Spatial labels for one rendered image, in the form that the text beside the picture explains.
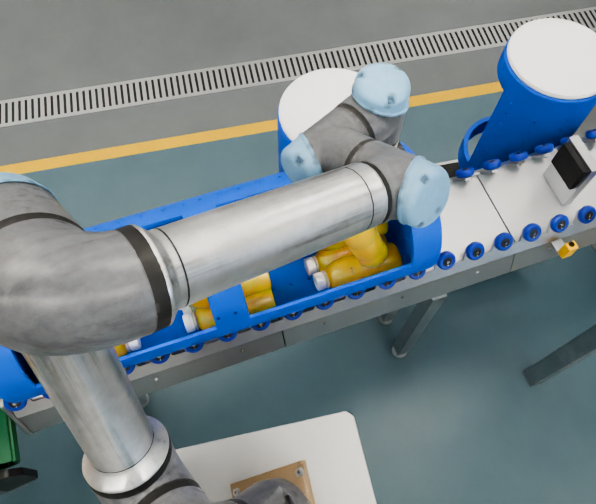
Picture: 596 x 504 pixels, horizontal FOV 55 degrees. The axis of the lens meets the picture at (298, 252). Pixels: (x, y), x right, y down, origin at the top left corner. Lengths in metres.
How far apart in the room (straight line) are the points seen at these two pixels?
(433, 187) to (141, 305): 0.34
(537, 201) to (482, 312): 0.94
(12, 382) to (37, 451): 1.22
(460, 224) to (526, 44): 0.54
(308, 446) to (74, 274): 0.64
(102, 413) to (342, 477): 0.45
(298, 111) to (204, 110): 1.41
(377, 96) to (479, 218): 0.78
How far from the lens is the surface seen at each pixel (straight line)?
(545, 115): 1.67
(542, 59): 1.69
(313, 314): 1.30
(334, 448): 1.01
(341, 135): 0.71
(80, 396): 0.68
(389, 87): 0.76
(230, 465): 1.01
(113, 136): 2.81
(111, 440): 0.75
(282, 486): 0.88
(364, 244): 1.08
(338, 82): 1.50
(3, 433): 1.41
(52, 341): 0.49
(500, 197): 1.52
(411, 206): 0.62
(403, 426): 2.21
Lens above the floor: 2.15
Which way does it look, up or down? 65 degrees down
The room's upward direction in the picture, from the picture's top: 2 degrees clockwise
